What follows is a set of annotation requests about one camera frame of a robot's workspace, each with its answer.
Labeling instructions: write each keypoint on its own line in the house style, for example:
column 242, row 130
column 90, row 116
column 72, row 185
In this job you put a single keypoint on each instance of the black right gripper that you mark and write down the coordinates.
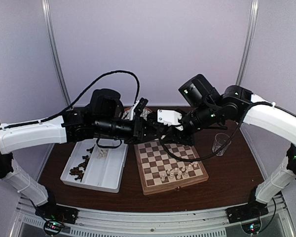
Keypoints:
column 176, row 137

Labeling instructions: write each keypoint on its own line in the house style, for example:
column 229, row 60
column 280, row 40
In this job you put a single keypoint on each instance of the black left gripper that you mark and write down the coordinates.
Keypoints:
column 137, row 133

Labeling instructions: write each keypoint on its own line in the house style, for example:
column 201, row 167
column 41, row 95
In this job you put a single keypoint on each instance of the white chess king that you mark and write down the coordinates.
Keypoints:
column 171, row 175

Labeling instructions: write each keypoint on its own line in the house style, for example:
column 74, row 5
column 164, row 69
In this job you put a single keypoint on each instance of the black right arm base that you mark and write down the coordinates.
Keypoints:
column 248, row 215

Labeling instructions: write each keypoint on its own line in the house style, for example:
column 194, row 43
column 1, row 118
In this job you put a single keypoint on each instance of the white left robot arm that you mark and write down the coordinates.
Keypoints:
column 66, row 127

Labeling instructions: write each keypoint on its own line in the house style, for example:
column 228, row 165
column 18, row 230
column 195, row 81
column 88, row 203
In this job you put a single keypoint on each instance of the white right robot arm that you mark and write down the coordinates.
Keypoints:
column 242, row 106

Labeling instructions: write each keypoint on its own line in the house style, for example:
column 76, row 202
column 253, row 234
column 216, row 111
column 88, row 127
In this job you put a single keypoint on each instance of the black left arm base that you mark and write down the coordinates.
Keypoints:
column 55, row 216

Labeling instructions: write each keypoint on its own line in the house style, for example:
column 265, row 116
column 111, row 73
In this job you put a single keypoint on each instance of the pile of dark chess pieces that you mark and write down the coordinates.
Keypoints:
column 79, row 170

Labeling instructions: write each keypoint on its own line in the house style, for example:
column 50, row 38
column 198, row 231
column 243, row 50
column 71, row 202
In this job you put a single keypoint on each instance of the wooden chess board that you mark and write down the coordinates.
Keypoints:
column 153, row 161

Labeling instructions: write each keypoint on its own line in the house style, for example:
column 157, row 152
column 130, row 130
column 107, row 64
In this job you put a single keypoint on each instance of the clear drinking glass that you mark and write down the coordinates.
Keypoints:
column 221, row 143

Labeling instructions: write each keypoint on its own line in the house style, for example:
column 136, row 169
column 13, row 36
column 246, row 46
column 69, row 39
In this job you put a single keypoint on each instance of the floral patterned ceramic plate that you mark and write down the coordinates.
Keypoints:
column 144, row 113

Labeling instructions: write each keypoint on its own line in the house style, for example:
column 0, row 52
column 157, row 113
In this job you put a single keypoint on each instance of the white compartment tray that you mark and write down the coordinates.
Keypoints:
column 101, row 174

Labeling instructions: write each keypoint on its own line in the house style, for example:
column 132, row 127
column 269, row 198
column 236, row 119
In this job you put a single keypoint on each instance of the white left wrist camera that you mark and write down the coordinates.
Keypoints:
column 137, row 109

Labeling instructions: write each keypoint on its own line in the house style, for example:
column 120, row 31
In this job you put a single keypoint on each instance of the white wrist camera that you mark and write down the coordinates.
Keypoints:
column 170, row 118
column 137, row 109

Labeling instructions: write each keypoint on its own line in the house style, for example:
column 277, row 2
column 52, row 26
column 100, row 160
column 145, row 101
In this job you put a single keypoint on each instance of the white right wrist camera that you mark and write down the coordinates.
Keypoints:
column 170, row 118

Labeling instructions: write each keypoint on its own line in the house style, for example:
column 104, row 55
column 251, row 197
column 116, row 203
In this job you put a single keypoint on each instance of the aluminium corner post right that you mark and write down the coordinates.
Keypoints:
column 253, row 17

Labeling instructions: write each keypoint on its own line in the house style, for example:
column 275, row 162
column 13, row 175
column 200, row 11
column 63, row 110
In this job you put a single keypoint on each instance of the aluminium corner post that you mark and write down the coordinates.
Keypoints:
column 253, row 17
column 55, row 55

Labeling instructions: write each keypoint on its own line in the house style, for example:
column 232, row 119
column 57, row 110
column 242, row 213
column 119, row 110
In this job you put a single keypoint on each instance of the aluminium corner post left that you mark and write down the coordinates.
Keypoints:
column 55, row 55

